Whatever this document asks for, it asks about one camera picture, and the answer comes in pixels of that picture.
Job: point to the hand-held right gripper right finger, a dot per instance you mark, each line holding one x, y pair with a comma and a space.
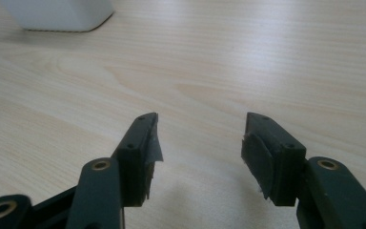
282, 165

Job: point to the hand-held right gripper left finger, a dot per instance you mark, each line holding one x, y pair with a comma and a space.
133, 165

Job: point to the white plastic container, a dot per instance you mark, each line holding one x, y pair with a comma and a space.
58, 14

